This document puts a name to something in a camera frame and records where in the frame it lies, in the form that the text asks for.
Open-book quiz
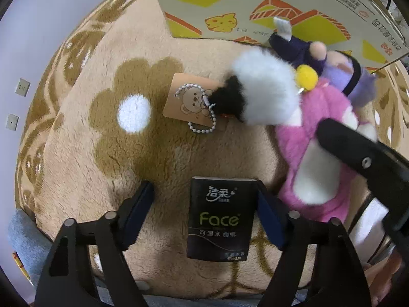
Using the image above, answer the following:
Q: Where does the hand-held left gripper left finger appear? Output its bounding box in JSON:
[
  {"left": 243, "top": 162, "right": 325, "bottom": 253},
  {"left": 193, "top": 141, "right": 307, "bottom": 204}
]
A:
[{"left": 33, "top": 181, "right": 155, "bottom": 307}]

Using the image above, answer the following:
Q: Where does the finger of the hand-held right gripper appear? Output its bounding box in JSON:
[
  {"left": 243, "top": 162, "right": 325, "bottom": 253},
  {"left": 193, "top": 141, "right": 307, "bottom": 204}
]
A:
[{"left": 316, "top": 118, "right": 409, "bottom": 192}]

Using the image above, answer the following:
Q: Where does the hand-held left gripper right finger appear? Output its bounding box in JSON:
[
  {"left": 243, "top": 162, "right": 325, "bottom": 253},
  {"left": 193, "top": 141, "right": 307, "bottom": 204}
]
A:
[{"left": 254, "top": 181, "right": 373, "bottom": 307}]

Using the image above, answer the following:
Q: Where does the black tissue packet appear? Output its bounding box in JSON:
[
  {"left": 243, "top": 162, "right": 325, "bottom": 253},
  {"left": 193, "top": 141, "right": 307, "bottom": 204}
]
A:
[{"left": 186, "top": 176, "right": 258, "bottom": 261}]

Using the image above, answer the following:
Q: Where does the pink plush toy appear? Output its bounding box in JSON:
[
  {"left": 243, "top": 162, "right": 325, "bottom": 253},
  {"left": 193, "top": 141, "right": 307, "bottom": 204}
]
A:
[{"left": 275, "top": 86, "right": 379, "bottom": 223}]

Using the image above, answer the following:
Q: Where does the printed cardboard box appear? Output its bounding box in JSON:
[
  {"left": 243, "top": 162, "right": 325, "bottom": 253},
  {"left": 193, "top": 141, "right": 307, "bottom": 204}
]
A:
[{"left": 149, "top": 0, "right": 409, "bottom": 72}]

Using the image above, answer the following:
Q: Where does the purple plush doll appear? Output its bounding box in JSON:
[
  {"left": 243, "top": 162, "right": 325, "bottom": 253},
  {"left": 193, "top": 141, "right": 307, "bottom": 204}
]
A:
[{"left": 268, "top": 17, "right": 378, "bottom": 109}]

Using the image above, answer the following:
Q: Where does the white black fluffy pompom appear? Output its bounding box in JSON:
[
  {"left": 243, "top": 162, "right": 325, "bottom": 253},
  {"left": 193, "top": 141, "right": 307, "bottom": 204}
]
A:
[{"left": 211, "top": 49, "right": 302, "bottom": 126}]

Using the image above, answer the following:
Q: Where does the brown bear card tag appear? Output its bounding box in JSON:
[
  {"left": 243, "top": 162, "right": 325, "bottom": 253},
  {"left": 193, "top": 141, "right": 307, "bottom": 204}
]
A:
[{"left": 162, "top": 72, "right": 226, "bottom": 131}]

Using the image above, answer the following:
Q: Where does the grey blue cloth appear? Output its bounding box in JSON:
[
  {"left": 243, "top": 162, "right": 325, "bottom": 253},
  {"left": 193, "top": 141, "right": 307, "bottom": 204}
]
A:
[{"left": 8, "top": 209, "right": 53, "bottom": 277}]

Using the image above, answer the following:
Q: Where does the silver ball chain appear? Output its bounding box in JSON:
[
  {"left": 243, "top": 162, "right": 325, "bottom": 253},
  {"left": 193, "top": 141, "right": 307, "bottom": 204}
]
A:
[{"left": 174, "top": 83, "right": 219, "bottom": 133}]

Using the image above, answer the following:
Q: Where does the white one-hole wall socket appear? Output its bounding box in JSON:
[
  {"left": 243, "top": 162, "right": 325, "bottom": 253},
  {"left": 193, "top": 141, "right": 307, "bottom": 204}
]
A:
[{"left": 6, "top": 113, "right": 20, "bottom": 131}]

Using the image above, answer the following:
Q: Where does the white three-hole wall socket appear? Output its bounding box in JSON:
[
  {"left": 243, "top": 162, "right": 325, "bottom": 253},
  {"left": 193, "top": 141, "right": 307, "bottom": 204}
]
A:
[{"left": 15, "top": 78, "right": 31, "bottom": 96}]

